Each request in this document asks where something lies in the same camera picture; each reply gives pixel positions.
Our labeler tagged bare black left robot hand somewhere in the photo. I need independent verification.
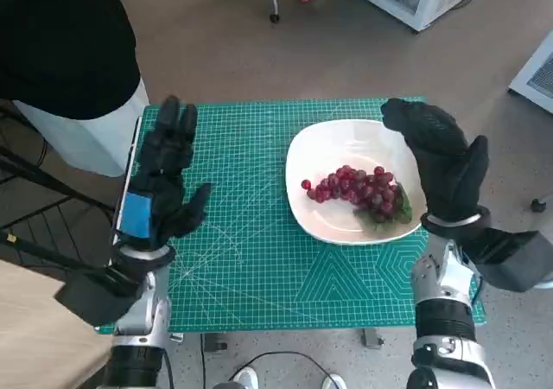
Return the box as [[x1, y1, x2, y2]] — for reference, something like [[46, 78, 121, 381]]
[[116, 95, 213, 252]]

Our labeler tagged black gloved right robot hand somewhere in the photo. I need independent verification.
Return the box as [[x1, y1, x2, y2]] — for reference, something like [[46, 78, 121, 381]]
[[379, 98, 491, 224]]

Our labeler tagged red toy grape bunch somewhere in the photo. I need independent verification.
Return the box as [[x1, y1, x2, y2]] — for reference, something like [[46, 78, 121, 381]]
[[301, 165, 414, 226]]

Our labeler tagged white square plate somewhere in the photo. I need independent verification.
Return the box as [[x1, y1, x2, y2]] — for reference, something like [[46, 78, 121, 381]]
[[284, 118, 429, 246]]

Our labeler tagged green cutting mat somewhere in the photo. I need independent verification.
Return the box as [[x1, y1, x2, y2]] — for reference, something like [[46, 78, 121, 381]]
[[111, 96, 487, 334]]

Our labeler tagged small white mesh cabinet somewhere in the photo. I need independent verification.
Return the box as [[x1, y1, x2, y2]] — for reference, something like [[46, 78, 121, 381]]
[[507, 41, 553, 116]]

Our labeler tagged black metal rack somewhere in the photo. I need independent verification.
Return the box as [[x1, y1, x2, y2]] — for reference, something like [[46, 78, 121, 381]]
[[0, 103, 126, 273]]

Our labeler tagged light wooden table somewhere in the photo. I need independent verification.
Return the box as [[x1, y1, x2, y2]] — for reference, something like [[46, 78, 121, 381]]
[[0, 258, 116, 389]]

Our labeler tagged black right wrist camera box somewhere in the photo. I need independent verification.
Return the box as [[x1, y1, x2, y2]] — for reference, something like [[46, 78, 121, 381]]
[[464, 228, 553, 293]]

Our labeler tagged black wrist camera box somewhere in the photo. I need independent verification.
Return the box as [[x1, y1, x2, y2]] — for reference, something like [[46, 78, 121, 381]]
[[54, 265, 143, 328], [464, 228, 553, 293]]

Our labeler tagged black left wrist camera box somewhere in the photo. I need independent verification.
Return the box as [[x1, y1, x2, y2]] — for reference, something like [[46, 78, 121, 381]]
[[54, 265, 143, 328]]

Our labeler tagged grey table bracket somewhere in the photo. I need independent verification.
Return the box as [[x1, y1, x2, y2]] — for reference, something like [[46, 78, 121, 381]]
[[361, 328, 385, 347], [202, 333, 228, 351]]

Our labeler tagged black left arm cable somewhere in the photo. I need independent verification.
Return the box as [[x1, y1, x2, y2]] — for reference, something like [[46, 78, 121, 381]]
[[162, 348, 176, 389]]

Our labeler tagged black floor cable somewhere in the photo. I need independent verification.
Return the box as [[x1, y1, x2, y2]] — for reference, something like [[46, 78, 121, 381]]
[[224, 351, 342, 389]]

